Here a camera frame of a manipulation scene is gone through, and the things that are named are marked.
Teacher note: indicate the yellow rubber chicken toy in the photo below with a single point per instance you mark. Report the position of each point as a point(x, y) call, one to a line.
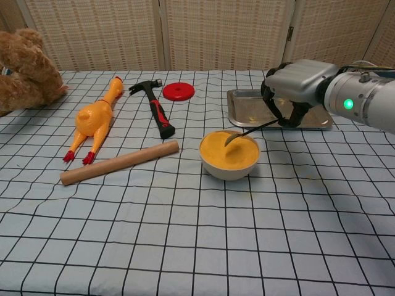
point(92, 118)

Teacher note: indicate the red plastic disc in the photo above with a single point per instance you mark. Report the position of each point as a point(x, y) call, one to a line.
point(183, 92)

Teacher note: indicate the metal screen hinge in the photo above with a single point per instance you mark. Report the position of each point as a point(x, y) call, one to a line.
point(290, 33)

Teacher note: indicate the stainless steel tray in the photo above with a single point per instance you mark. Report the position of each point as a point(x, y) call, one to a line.
point(247, 108)

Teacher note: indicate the cream bowl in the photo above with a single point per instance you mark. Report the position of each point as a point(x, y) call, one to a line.
point(228, 173)

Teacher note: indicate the small dark metal spoon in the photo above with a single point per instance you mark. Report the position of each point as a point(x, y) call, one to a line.
point(231, 139)

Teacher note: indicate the black red claw hammer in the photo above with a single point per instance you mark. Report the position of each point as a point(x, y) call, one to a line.
point(160, 117)

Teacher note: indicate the wooden rolling pin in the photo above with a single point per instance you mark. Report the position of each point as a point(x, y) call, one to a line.
point(120, 162)

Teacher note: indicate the light blue checked tablecloth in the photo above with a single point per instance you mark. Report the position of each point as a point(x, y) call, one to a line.
point(185, 231)

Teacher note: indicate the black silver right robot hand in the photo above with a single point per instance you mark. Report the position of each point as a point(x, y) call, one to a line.
point(301, 80)

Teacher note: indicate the bamboo folding screen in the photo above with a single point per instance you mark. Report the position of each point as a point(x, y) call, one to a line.
point(216, 34)

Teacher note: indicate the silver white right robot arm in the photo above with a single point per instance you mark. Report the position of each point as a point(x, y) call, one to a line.
point(361, 98)

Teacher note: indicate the brown teddy bear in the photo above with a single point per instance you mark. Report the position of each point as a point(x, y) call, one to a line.
point(27, 77)

